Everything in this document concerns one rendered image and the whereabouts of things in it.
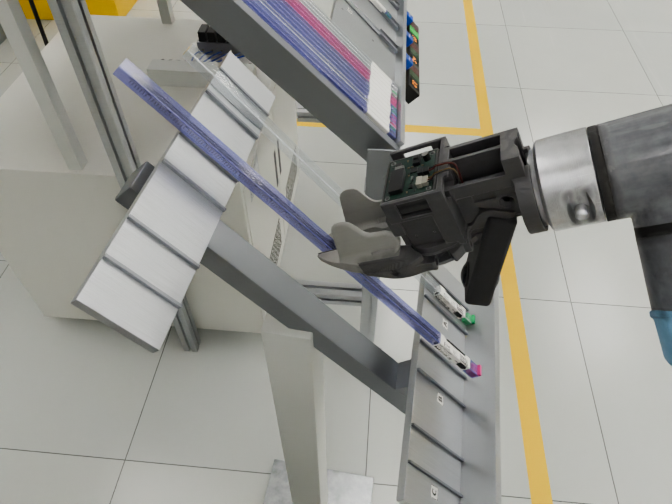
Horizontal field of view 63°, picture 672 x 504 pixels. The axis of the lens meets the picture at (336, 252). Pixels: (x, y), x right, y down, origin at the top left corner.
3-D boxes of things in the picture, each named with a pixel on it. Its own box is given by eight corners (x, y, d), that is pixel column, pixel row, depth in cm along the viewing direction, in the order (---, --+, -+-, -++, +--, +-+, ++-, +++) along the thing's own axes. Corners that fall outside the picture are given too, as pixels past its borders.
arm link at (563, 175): (598, 178, 47) (611, 247, 42) (542, 191, 49) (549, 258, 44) (581, 107, 43) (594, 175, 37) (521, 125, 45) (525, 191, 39)
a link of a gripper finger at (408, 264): (361, 238, 52) (448, 214, 49) (368, 250, 53) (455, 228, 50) (355, 275, 49) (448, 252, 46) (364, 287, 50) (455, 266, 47)
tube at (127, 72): (471, 368, 67) (479, 366, 67) (471, 378, 67) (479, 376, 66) (119, 65, 44) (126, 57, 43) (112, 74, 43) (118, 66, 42)
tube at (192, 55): (466, 318, 78) (473, 316, 78) (466, 326, 77) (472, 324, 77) (186, 49, 54) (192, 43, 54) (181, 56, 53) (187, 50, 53)
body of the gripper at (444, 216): (383, 152, 49) (520, 111, 44) (418, 218, 55) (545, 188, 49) (371, 210, 44) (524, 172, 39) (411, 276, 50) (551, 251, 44)
